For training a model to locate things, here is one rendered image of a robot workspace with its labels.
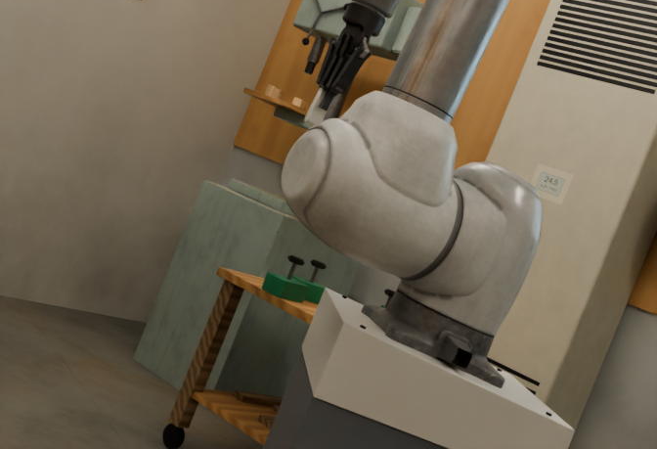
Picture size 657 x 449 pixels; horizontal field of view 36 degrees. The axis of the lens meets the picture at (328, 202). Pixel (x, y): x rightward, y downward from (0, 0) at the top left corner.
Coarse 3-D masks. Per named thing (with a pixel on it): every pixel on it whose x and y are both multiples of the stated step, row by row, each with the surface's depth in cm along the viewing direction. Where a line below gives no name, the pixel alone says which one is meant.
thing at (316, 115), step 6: (324, 90) 189; (318, 96) 189; (318, 102) 189; (312, 108) 189; (318, 108) 190; (312, 114) 189; (318, 114) 190; (324, 114) 190; (306, 120) 189; (312, 120) 190; (318, 120) 190
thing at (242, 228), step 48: (336, 0) 373; (384, 48) 357; (336, 96) 371; (240, 192) 374; (192, 240) 369; (240, 240) 353; (288, 240) 348; (192, 288) 363; (336, 288) 374; (144, 336) 372; (192, 336) 357; (240, 336) 345; (288, 336) 363; (240, 384) 352
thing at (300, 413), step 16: (304, 368) 149; (288, 384) 159; (304, 384) 142; (288, 400) 152; (304, 400) 136; (320, 400) 130; (288, 416) 145; (304, 416) 130; (320, 416) 130; (336, 416) 130; (352, 416) 131; (272, 432) 156; (288, 432) 138; (304, 432) 130; (320, 432) 130; (336, 432) 131; (352, 432) 131; (368, 432) 131; (384, 432) 131; (400, 432) 131; (272, 448) 149; (288, 448) 133; (304, 448) 130; (320, 448) 130; (336, 448) 131; (352, 448) 131; (368, 448) 131; (384, 448) 131; (400, 448) 131; (416, 448) 131; (432, 448) 132
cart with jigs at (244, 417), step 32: (288, 256) 277; (224, 288) 287; (256, 288) 277; (288, 288) 273; (320, 288) 291; (224, 320) 286; (192, 384) 286; (192, 416) 289; (224, 416) 278; (256, 416) 287
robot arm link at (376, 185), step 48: (432, 0) 133; (480, 0) 130; (432, 48) 131; (480, 48) 133; (384, 96) 131; (432, 96) 131; (336, 144) 126; (384, 144) 127; (432, 144) 129; (288, 192) 130; (336, 192) 126; (384, 192) 127; (432, 192) 130; (336, 240) 130; (384, 240) 130; (432, 240) 132
